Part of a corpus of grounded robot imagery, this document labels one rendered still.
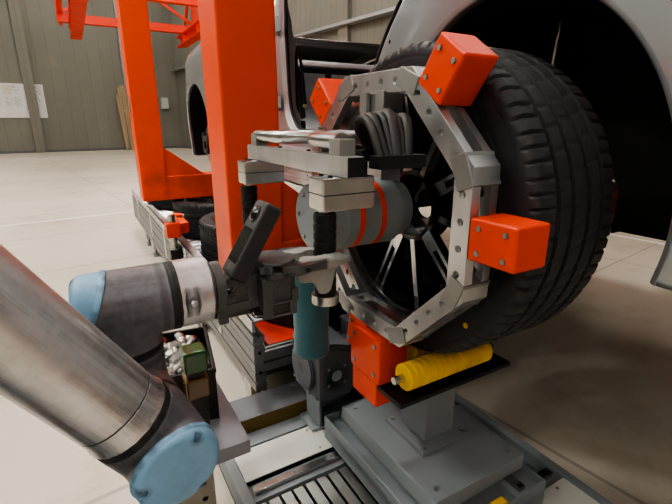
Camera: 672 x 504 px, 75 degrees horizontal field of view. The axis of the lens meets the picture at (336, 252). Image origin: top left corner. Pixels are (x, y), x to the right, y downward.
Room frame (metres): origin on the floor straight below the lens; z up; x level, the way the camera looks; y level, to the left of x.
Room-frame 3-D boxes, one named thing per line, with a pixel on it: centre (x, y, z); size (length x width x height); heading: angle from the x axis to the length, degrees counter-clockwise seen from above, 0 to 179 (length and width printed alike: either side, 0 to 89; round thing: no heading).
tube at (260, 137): (0.94, 0.06, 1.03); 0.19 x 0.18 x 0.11; 120
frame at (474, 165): (0.92, -0.10, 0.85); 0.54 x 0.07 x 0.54; 30
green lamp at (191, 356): (0.66, 0.24, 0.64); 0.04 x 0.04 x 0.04; 30
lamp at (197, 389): (0.66, 0.24, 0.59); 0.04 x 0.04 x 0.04; 30
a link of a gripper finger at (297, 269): (0.60, 0.06, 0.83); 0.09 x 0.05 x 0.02; 113
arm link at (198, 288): (0.55, 0.19, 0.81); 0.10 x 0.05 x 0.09; 30
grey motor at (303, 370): (1.26, -0.08, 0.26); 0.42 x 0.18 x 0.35; 120
